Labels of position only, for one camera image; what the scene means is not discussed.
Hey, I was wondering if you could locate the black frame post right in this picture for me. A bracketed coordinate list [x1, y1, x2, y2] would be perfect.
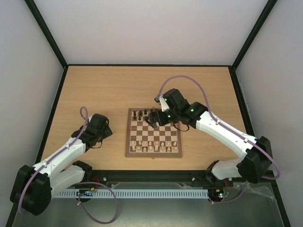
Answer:
[232, 0, 278, 70]

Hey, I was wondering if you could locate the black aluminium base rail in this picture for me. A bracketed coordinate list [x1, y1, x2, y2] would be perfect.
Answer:
[89, 169, 275, 189]

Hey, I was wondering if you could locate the light blue cable duct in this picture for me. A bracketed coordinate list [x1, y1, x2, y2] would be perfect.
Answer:
[55, 189, 209, 199]

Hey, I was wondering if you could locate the black frame post left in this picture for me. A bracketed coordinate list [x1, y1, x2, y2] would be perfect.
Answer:
[24, 0, 68, 69]

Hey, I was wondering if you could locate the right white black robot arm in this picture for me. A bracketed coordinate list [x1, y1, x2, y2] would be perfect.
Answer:
[145, 88, 272, 185]

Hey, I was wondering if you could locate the black frame post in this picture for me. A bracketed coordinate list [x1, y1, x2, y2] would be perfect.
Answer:
[232, 0, 278, 70]
[24, 0, 68, 69]

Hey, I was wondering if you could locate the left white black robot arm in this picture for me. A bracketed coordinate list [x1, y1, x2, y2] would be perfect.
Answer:
[9, 113, 112, 216]

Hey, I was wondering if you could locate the wooden chess board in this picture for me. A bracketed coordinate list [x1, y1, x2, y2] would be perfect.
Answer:
[125, 108, 182, 158]

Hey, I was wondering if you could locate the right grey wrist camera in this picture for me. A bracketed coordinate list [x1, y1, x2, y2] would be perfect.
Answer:
[154, 93, 169, 112]

